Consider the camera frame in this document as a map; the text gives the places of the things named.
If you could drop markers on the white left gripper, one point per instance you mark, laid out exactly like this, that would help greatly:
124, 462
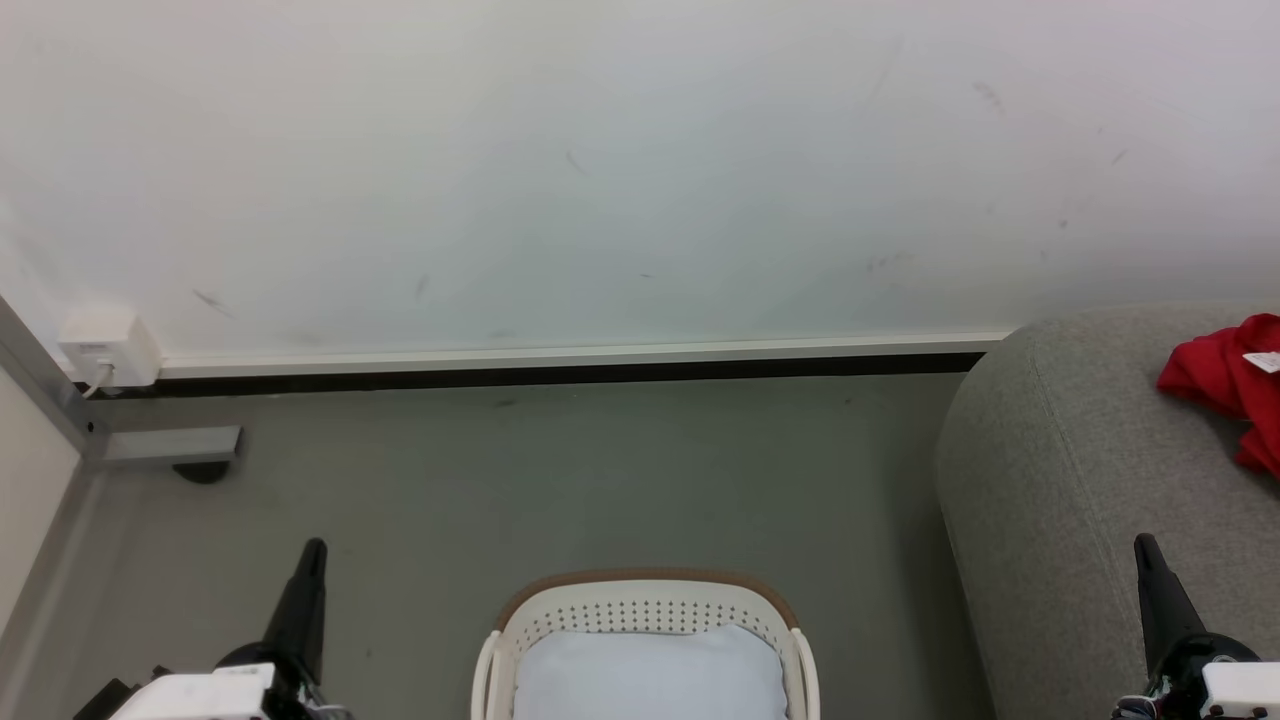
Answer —
200, 690

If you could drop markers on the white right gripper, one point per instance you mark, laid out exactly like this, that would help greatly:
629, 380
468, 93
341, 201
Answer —
1235, 685

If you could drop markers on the red and white garment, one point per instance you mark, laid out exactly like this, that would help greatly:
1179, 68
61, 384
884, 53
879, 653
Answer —
1215, 375

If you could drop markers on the grey fabric sofa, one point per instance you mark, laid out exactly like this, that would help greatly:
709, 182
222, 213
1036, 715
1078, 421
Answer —
1080, 470

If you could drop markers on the black round foot pad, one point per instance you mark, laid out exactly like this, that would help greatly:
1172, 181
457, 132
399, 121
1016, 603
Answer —
200, 472

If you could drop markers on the black left wrist knob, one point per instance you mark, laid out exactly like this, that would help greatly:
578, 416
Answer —
105, 698

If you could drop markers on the white perforated laundry basket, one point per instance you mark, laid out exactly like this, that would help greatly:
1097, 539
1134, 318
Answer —
650, 603

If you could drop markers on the pale cloth basket liner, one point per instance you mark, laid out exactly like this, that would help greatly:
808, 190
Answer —
650, 675

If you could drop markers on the black baseboard strip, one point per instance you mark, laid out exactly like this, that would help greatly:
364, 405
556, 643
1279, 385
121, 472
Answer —
580, 374

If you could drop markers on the white wall socket box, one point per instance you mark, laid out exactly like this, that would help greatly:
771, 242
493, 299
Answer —
108, 345

